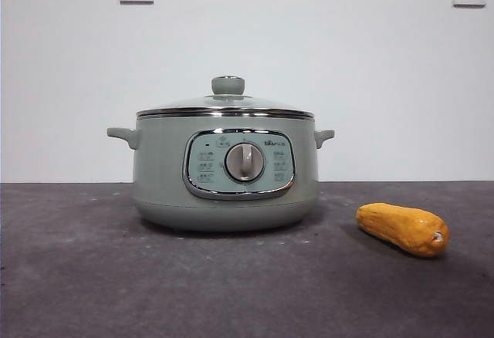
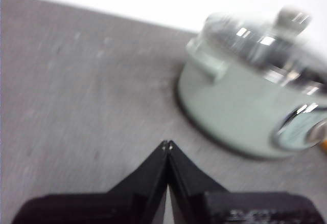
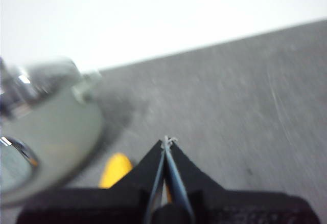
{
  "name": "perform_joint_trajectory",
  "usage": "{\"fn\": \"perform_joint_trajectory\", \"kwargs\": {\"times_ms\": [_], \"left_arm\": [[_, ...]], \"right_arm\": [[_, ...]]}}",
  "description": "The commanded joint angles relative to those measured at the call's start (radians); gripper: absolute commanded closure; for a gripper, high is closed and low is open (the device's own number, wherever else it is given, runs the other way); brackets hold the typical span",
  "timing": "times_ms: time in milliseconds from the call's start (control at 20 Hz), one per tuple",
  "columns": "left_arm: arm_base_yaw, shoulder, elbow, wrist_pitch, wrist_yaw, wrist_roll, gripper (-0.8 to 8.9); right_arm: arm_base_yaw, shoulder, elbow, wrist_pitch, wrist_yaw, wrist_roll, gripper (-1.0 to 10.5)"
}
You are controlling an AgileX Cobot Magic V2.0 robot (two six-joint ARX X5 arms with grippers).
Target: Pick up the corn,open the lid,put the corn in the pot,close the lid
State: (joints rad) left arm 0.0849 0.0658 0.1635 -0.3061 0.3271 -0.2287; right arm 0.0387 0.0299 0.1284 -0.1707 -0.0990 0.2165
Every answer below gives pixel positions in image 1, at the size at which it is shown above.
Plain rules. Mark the glass lid with green knob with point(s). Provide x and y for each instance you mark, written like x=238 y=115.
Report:
x=227 y=85

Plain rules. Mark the sage green electric pot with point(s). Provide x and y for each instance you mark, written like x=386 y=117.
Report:
x=162 y=183

